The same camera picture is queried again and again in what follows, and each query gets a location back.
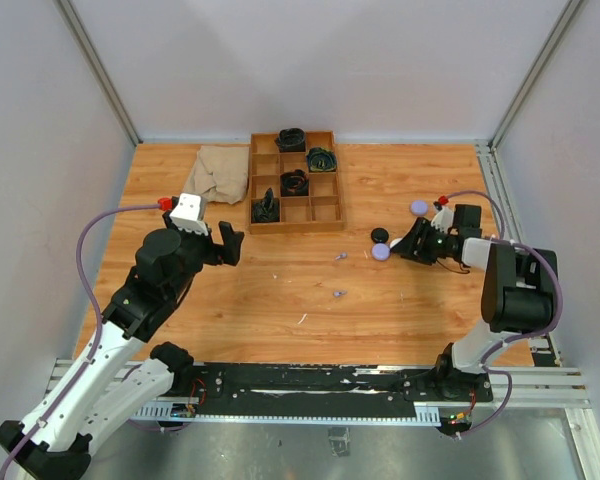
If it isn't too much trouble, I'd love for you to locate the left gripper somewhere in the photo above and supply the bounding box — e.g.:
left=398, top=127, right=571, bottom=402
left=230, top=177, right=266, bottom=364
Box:
left=163, top=210, right=243, bottom=300

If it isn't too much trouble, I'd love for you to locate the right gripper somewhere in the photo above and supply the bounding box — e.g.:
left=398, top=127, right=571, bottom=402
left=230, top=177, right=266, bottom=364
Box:
left=391, top=217, right=456, bottom=266

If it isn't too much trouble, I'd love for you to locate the purple earbud case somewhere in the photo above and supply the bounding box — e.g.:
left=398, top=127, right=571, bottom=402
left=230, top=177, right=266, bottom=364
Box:
left=410, top=200, right=429, bottom=217
left=371, top=243, right=391, bottom=261

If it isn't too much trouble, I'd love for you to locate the black earbud case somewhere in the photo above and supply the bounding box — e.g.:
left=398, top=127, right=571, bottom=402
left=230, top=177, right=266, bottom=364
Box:
left=370, top=227, right=390, bottom=244

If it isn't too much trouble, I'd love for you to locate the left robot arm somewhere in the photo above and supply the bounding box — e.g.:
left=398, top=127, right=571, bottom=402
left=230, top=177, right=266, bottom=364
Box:
left=0, top=222, right=244, bottom=479

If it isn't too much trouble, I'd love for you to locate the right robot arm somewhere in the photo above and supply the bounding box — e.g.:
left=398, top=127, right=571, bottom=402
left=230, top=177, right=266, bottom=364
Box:
left=390, top=204, right=559, bottom=400

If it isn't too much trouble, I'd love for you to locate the dark floral folded tie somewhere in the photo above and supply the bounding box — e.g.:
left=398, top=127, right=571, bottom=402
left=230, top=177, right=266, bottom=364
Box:
left=251, top=188, right=280, bottom=224

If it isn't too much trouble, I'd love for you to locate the beige folded cloth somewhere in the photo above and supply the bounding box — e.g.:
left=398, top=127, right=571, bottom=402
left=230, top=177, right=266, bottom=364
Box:
left=182, top=145, right=249, bottom=205

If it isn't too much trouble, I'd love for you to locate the wooden compartment tray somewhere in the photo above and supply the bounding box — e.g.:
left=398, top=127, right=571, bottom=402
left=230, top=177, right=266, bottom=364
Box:
left=248, top=128, right=345, bottom=235

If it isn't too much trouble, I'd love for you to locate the black orange rolled tie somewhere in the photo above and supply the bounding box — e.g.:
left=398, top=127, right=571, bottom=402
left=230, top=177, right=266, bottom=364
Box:
left=280, top=169, right=310, bottom=197

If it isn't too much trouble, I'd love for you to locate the black rolled tie top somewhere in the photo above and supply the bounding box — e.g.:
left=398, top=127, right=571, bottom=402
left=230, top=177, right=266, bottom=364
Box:
left=275, top=128, right=306, bottom=153

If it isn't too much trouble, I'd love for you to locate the blue yellow rolled tie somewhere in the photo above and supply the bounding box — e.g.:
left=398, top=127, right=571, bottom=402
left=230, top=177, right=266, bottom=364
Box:
left=306, top=147, right=337, bottom=173

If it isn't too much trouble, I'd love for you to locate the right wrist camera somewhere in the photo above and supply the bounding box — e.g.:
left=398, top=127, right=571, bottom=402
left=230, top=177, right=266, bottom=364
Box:
left=431, top=202, right=454, bottom=233

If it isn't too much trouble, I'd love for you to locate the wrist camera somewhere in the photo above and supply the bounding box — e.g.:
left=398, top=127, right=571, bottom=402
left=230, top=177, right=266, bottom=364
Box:
left=431, top=202, right=454, bottom=233
left=169, top=193, right=210, bottom=236

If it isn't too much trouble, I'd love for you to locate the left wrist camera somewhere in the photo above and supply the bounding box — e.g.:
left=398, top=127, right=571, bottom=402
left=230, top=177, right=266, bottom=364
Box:
left=169, top=193, right=210, bottom=236

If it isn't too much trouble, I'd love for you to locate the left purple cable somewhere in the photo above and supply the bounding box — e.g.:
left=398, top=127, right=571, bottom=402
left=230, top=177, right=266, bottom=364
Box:
left=0, top=197, right=174, bottom=480

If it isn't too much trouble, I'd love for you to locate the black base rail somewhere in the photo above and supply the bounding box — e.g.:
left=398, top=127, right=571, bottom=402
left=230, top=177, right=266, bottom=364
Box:
left=169, top=363, right=493, bottom=420

